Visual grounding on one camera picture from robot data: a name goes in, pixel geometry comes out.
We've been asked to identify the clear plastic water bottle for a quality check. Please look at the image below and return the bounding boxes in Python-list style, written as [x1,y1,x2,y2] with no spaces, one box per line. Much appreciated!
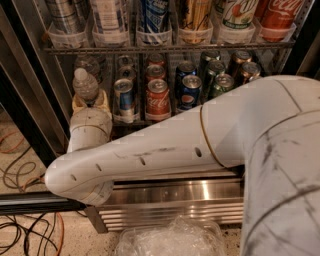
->
[73,68,99,105]

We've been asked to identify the black cables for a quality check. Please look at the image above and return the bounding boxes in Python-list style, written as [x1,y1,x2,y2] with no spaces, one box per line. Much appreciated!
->
[0,146,59,256]

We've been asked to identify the orange cable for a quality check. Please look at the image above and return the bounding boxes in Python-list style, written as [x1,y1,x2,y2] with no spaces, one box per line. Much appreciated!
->
[0,129,65,256]

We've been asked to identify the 7up can top shelf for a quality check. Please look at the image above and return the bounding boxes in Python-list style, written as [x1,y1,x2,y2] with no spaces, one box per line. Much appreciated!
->
[222,0,259,30]

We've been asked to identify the red Coca-Cola can front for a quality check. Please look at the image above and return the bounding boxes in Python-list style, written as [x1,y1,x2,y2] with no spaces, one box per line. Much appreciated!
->
[146,79,169,115]

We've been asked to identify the glass fridge door left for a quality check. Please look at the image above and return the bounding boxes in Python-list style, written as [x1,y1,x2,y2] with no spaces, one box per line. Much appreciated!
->
[0,67,85,216]

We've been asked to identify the green can second row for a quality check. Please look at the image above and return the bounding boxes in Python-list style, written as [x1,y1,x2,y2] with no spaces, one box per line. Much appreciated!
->
[202,60,226,93]

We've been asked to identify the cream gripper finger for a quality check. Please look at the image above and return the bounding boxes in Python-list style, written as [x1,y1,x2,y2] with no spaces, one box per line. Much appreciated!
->
[72,94,87,114]
[95,89,112,117]

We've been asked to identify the red Coca-Cola can top shelf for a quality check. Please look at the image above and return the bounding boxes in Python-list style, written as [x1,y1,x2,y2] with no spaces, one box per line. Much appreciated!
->
[260,0,305,42]

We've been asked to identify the white can top shelf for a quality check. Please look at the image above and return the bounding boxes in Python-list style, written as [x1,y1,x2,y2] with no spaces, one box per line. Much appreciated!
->
[90,0,128,44]

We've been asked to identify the stainless steel fridge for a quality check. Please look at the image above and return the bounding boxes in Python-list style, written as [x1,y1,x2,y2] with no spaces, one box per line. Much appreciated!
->
[0,0,320,234]

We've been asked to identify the red can second row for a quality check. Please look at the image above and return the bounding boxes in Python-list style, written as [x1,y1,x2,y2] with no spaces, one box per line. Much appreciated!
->
[145,64,166,83]

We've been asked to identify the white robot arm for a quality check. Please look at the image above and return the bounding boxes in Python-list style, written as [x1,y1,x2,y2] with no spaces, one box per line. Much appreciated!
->
[45,75,320,256]

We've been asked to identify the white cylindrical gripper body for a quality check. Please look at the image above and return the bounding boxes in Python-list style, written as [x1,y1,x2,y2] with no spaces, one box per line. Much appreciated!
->
[67,108,112,153]

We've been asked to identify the gold can second row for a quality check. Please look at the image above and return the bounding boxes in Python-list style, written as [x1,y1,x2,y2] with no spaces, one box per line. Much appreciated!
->
[235,62,261,85]

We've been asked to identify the blue can top shelf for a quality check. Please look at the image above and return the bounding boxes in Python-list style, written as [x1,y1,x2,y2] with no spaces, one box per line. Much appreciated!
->
[138,0,169,45]

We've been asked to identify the green soda can front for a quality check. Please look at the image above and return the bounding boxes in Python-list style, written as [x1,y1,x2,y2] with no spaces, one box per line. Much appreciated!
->
[208,74,234,99]

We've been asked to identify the blue Pepsi can second row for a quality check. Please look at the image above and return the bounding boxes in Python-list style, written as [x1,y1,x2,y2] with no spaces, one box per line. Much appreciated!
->
[175,60,197,84]

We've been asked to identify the gold can top shelf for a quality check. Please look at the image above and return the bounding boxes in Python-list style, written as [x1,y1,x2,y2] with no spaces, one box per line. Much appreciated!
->
[178,0,212,44]

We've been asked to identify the blue Pepsi can front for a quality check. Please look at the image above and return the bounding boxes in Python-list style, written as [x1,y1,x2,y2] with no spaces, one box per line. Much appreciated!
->
[179,75,202,110]

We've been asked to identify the blue silver soda can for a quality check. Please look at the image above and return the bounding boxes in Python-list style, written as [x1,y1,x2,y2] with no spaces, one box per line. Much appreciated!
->
[114,78,134,117]

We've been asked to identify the clear plastic bag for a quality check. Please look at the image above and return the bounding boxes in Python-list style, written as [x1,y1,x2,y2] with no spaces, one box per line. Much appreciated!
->
[114,216,226,256]

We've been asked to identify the silver can top shelf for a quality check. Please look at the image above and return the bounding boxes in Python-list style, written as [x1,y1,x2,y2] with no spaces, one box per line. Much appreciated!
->
[45,0,89,34]

